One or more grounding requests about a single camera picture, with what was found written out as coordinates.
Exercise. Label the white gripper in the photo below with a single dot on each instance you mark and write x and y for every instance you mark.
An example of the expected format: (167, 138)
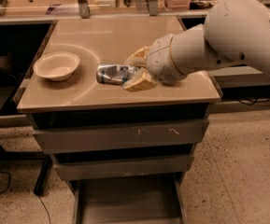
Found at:
(160, 60)

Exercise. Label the silver blue redbull can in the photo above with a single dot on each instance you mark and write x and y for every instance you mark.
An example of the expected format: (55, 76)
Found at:
(115, 74)

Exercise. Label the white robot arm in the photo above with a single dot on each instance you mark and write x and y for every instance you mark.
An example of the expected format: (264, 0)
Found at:
(234, 31)

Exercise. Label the top grey drawer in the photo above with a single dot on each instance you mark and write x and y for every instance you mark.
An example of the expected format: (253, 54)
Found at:
(122, 136)

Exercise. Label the grey drawer cabinet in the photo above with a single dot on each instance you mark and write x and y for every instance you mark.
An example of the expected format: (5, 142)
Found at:
(81, 101)

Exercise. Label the middle grey drawer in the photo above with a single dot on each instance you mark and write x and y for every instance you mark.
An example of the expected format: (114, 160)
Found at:
(128, 167)

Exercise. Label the bottom open grey drawer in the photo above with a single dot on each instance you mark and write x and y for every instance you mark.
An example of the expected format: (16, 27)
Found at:
(146, 199)

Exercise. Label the white bowl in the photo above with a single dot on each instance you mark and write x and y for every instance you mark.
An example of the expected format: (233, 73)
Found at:
(57, 66)

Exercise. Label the black table leg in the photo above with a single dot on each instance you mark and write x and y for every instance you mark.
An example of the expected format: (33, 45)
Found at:
(43, 174)

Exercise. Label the grey metal post left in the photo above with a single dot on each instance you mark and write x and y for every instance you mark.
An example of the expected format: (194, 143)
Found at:
(83, 7)

